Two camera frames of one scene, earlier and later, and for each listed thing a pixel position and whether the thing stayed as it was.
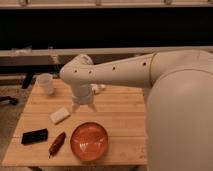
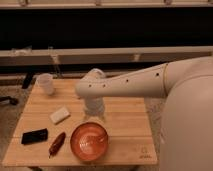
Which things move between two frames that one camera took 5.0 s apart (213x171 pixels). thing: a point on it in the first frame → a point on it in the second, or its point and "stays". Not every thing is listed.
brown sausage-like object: x=56 y=145 stays
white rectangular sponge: x=59 y=115 stays
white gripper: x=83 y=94 → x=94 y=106
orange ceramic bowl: x=89 y=141 stays
